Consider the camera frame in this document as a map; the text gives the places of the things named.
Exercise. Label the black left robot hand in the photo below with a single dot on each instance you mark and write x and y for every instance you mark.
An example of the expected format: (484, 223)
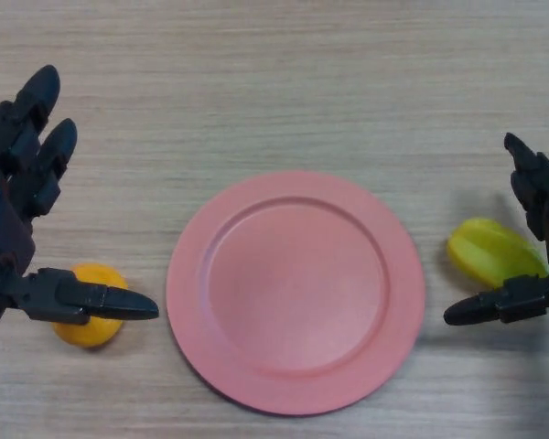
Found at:
(13, 228)

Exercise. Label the orange yellow pear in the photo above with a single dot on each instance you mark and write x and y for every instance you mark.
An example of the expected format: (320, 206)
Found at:
(96, 334)

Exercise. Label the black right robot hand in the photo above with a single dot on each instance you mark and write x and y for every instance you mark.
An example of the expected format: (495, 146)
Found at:
(540, 201)

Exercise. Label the yellow green starfruit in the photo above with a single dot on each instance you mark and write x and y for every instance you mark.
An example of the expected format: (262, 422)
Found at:
(489, 251)

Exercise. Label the pink round plate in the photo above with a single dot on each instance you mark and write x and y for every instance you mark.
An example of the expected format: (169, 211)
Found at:
(297, 288)

